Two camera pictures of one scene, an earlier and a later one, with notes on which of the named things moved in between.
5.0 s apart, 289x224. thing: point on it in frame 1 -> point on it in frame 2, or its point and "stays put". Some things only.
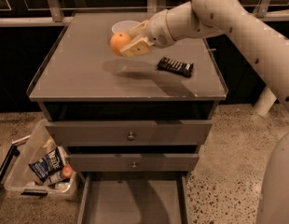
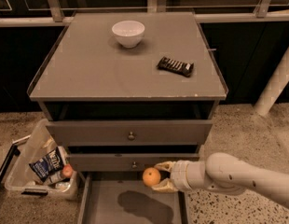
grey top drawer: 130,133 stays put
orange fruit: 117,41 -> 151,176
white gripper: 158,29 -> 181,175
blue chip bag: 46,167 stays put
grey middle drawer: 133,162 stays put
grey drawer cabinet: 121,117 stays put
